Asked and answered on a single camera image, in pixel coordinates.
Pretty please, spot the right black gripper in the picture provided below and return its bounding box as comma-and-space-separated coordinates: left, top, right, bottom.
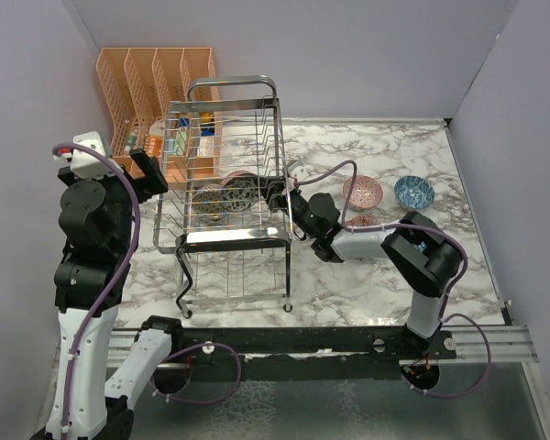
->
255, 178, 316, 238

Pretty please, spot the black leaf patterned bowl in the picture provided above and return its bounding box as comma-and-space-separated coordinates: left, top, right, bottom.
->
220, 170, 259, 213

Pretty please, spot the brown floral patterned bowl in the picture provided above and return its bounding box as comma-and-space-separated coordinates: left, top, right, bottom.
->
191, 183, 225, 222

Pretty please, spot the red geometric patterned bowl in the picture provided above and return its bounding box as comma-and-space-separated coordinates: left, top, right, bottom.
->
346, 214, 380, 228

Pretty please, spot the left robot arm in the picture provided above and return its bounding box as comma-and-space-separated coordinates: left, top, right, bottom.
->
33, 144, 184, 439

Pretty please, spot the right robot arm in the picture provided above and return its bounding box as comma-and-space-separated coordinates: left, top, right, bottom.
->
258, 177, 468, 358

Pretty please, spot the green white box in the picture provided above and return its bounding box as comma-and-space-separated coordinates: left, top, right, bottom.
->
172, 127, 189, 156

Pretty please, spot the green glue stick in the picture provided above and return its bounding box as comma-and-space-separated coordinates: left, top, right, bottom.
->
124, 133, 138, 154

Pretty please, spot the white blue card box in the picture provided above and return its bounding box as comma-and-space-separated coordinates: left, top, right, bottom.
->
197, 137, 215, 158

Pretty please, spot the peach plastic file organizer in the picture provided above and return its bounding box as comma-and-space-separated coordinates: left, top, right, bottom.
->
96, 48, 215, 179

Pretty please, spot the pink floral patterned bowl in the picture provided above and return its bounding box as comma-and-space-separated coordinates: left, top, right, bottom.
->
343, 175, 383, 211

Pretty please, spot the light blue patterned bowl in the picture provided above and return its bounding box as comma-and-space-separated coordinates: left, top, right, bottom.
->
393, 175, 435, 210

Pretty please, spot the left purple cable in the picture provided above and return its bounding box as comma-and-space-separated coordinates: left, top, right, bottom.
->
50, 142, 242, 432

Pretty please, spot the steel wire dish rack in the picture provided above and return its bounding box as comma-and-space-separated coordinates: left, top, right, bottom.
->
153, 75, 293, 317

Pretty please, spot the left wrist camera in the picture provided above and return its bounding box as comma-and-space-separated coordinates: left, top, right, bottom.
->
51, 131, 121, 180

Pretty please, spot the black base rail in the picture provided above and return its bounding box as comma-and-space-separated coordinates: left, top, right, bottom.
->
158, 326, 457, 382

